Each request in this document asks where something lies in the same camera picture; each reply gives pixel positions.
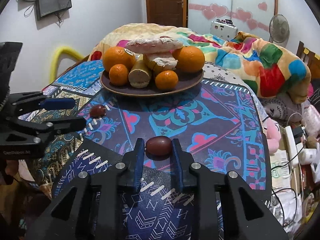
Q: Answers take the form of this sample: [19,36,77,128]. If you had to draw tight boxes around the small tangerine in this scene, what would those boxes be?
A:
[109,64,130,86]
[155,70,179,91]

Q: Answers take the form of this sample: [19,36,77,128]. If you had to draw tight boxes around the standing fan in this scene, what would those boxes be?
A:
[269,14,290,47]

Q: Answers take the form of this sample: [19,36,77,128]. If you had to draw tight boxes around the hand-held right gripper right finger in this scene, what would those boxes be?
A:
[171,138,289,240]

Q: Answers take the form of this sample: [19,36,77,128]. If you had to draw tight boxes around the purple plate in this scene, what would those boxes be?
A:
[100,66,204,98]

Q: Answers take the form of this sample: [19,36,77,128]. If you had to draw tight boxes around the brown wooden door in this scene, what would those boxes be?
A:
[145,0,188,27]

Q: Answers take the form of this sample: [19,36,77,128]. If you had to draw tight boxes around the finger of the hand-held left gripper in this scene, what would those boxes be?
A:
[10,92,75,113]
[2,116,87,145]

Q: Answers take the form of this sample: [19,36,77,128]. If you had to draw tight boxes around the small black monitor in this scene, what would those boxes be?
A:
[35,0,73,21]

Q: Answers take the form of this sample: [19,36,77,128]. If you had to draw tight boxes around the blue patterned mat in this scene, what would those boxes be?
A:
[32,60,273,240]

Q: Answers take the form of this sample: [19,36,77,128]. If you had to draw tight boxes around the large peeled pomelo segment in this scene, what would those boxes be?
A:
[125,36,184,54]

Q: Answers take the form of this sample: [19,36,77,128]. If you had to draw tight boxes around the large orange with sticker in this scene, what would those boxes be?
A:
[103,46,137,74]

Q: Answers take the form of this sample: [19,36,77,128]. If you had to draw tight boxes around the small peeled pomelo segment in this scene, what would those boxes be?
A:
[149,51,179,68]

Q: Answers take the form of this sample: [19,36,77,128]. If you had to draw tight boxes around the pink bag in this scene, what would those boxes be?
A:
[301,104,320,135]

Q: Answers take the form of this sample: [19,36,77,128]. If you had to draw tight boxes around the round paper cup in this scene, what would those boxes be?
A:
[301,192,315,217]

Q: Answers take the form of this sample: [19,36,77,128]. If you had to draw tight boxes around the yellow foam tube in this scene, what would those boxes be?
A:
[51,45,84,80]

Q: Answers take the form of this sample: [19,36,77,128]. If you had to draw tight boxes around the wooden headboard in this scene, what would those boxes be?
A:
[296,41,320,73]

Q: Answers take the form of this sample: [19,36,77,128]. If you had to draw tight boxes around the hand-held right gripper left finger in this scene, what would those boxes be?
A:
[32,138,145,240]

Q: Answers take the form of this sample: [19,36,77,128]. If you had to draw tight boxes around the dark red date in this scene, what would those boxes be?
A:
[145,136,173,158]
[89,104,107,118]

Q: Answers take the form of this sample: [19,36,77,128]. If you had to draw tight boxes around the grey plush cushion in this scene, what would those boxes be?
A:
[260,92,310,125]

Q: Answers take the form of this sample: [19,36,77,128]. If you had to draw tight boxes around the colourful patchwork blanket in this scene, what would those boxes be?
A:
[90,24,312,104]

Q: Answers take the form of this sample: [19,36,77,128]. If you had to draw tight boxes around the white power strip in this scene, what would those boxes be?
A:
[285,126,300,167]

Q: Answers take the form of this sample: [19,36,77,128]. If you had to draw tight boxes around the large plain orange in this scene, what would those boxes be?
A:
[172,45,205,73]

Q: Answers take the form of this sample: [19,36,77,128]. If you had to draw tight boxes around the pink plush toy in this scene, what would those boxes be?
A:
[262,117,282,153]

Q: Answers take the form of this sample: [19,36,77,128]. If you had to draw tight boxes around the white hard case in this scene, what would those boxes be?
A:
[209,19,238,42]

